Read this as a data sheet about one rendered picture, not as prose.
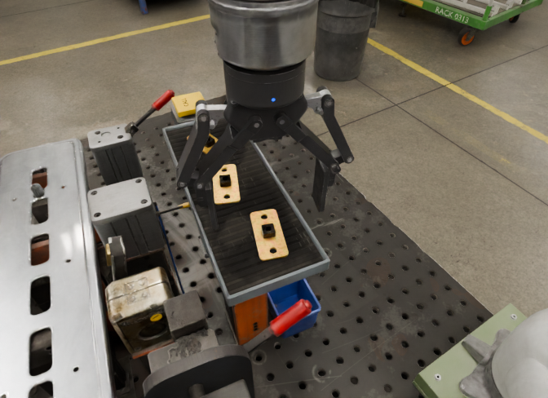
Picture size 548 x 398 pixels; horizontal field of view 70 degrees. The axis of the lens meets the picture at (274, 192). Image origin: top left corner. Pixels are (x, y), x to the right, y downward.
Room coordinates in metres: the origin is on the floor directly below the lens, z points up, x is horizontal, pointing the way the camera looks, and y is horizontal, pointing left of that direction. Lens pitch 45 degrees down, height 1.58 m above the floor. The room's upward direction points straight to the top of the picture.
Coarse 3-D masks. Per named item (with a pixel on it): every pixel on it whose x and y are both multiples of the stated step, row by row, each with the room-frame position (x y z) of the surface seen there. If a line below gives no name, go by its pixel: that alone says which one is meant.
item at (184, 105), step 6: (180, 96) 0.69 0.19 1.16; (186, 96) 0.69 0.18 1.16; (192, 96) 0.69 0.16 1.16; (198, 96) 0.69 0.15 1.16; (174, 102) 0.67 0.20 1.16; (180, 102) 0.66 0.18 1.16; (186, 102) 0.66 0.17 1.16; (192, 102) 0.66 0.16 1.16; (180, 108) 0.64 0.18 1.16; (186, 108) 0.64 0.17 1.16; (192, 108) 0.64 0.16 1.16; (180, 114) 0.63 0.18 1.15; (186, 114) 0.63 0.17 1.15
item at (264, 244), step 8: (256, 216) 0.36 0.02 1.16; (272, 216) 0.36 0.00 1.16; (256, 224) 0.35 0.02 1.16; (264, 224) 0.34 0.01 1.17; (272, 224) 0.34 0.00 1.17; (280, 224) 0.35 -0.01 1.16; (256, 232) 0.34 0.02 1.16; (264, 232) 0.33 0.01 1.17; (272, 232) 0.33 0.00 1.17; (280, 232) 0.34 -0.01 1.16; (256, 240) 0.32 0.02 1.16; (264, 240) 0.32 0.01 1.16; (272, 240) 0.32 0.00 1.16; (280, 240) 0.32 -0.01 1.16; (264, 248) 0.31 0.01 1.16; (272, 248) 0.31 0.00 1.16; (280, 248) 0.31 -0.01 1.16; (264, 256) 0.30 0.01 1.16; (272, 256) 0.30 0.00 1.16; (280, 256) 0.30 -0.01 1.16
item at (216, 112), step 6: (198, 108) 0.32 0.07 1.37; (204, 108) 0.32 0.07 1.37; (210, 108) 0.32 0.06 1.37; (216, 108) 0.32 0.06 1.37; (222, 108) 0.32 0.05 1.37; (210, 114) 0.32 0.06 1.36; (216, 114) 0.32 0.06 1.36; (222, 114) 0.32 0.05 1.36; (210, 120) 0.32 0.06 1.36; (216, 120) 0.32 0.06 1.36; (210, 126) 0.31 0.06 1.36
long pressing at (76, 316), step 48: (48, 144) 0.74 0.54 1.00; (0, 192) 0.57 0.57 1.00; (48, 192) 0.57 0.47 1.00; (0, 240) 0.45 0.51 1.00; (0, 288) 0.35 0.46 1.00; (96, 288) 0.35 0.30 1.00; (0, 336) 0.26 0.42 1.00; (96, 336) 0.26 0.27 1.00; (0, 384) 0.19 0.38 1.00; (96, 384) 0.19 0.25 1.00
